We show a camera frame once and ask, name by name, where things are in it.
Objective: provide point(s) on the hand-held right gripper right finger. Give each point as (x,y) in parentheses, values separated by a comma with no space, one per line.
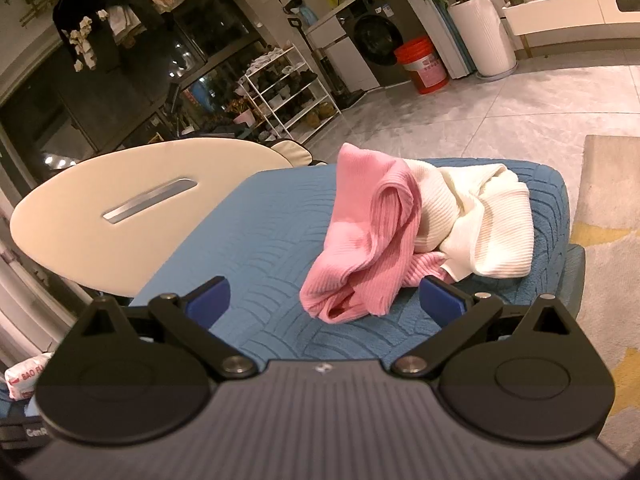
(440,302)

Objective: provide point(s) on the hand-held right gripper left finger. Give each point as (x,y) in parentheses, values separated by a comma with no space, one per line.
(210,300)

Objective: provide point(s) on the pink and white knit cardigan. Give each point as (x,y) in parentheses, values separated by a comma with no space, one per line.
(380,240)

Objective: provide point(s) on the white packet with red print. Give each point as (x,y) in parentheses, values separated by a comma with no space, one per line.
(25,375)

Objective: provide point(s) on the blue quilted sofa cover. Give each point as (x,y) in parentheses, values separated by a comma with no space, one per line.
(260,240)

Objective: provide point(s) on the beige patterned rug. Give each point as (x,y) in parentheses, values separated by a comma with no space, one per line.
(610,270)

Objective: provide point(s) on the white shoe rack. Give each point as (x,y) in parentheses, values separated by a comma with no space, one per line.
(290,95)

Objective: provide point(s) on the orange bucket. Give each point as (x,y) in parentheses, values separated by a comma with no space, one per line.
(422,65)

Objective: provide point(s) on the white laundry cabinet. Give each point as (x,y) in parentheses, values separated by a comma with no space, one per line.
(345,60)

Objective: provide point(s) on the upright vacuum cleaner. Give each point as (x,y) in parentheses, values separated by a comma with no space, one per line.
(325,65)

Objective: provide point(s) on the grey washing machine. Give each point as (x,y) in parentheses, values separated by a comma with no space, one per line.
(372,45)

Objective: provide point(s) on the white ribbed planter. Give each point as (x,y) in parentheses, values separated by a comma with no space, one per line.
(482,35)

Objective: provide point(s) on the white low cabinet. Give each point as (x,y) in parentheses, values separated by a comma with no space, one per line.
(565,12)

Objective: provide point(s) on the dark hanging garment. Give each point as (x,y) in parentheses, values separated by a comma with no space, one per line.
(85,0)

